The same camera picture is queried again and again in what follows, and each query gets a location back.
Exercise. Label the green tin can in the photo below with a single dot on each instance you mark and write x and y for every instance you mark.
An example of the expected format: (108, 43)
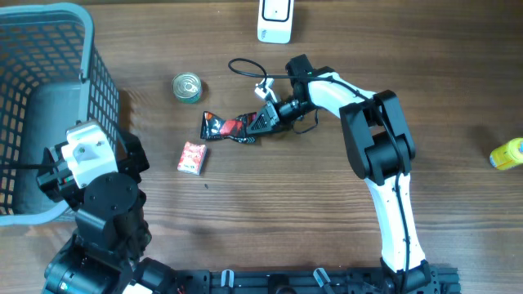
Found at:
(187, 87)

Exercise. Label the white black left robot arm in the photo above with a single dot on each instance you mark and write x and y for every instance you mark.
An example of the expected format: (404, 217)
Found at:
(105, 252)

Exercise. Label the red small carton box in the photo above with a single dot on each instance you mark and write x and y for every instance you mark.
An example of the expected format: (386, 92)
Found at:
(192, 158)

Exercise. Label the grey plastic mesh basket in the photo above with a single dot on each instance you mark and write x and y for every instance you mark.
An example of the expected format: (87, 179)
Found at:
(52, 78)

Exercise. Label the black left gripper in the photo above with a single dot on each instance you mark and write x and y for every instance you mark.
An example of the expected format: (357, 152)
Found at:
(58, 185)

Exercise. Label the yellow drink bottle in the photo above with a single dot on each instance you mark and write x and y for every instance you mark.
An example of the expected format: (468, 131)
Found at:
(507, 156)

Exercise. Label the black red snack packet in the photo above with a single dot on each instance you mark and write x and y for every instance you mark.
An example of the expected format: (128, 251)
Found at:
(216, 128)

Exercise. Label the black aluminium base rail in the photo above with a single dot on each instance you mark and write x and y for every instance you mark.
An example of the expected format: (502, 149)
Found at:
(306, 281)

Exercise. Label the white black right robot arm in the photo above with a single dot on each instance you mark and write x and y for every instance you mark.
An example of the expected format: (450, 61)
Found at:
(380, 149)

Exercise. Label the white barcode scanner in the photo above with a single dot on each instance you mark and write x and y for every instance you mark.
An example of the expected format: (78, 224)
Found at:
(275, 21)

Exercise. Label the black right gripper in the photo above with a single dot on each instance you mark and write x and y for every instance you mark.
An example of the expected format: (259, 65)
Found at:
(274, 118)

